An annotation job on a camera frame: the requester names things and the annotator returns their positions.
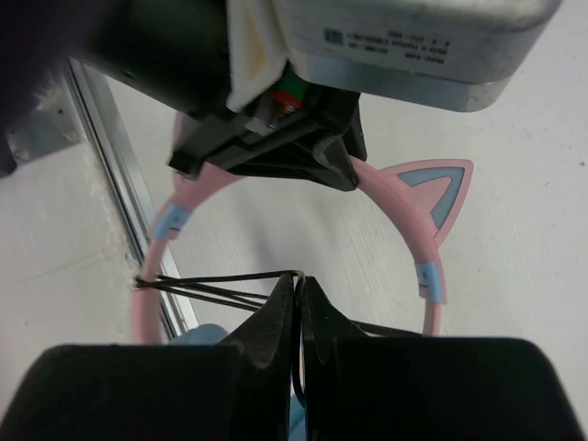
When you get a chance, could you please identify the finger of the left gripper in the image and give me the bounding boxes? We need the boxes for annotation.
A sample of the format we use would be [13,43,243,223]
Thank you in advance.
[228,137,358,191]

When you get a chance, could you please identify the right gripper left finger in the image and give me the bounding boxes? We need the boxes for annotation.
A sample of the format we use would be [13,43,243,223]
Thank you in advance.
[222,273,294,440]

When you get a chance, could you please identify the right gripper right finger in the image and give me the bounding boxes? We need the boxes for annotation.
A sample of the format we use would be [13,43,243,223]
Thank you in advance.
[300,277,367,440]

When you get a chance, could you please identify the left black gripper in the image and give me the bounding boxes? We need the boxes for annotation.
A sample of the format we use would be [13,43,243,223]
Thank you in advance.
[74,1,367,178]

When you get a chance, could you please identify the thin black headphone cable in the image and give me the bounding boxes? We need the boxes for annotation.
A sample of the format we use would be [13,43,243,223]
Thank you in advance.
[131,270,424,414]

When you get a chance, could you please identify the pink blue cat-ear headphones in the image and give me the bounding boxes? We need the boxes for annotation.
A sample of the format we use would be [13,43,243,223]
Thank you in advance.
[130,112,475,441]

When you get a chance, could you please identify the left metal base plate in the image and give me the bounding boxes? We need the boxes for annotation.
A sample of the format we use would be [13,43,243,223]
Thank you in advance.
[6,83,83,165]

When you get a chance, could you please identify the aluminium table rail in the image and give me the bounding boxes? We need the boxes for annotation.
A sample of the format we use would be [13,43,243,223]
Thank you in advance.
[66,59,201,339]

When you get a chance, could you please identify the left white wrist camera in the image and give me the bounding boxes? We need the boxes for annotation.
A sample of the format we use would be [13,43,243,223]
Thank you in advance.
[226,1,560,112]

